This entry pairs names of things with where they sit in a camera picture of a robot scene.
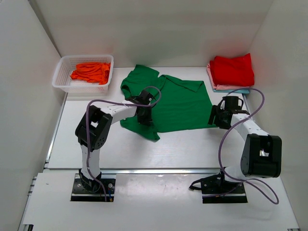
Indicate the red folded t shirt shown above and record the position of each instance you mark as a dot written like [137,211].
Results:
[232,71]

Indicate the orange t shirt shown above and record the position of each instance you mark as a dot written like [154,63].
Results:
[93,72]

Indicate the green t shirt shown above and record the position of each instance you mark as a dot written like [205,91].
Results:
[184,104]

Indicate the pink folded t shirt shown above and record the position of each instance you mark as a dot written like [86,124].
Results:
[219,87]

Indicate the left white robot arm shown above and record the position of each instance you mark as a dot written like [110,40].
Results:
[93,130]

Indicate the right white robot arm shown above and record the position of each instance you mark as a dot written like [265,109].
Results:
[262,153]

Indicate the white plastic basket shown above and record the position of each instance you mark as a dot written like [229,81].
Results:
[66,66]

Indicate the light blue folded t shirt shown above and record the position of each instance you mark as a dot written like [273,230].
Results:
[239,91]

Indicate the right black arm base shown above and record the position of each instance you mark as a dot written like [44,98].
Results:
[216,190]

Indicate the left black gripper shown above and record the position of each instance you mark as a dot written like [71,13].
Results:
[147,121]

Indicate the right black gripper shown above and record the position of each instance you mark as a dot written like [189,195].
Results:
[215,111]

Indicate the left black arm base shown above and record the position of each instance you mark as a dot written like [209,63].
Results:
[87,190]

